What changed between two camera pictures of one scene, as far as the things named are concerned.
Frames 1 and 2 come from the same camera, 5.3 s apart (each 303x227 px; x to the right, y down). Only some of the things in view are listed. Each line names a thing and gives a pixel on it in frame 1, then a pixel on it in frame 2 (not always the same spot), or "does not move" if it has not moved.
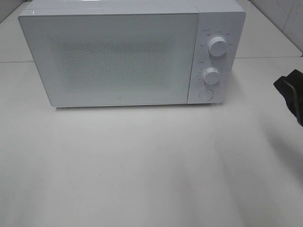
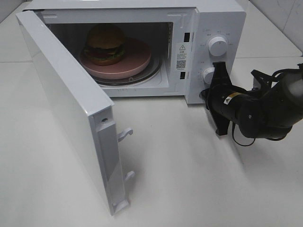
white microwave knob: (211, 75) does not move
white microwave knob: (218, 46) does not move
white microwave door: (107, 58) to (88, 112)
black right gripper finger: (290, 88) to (216, 94)
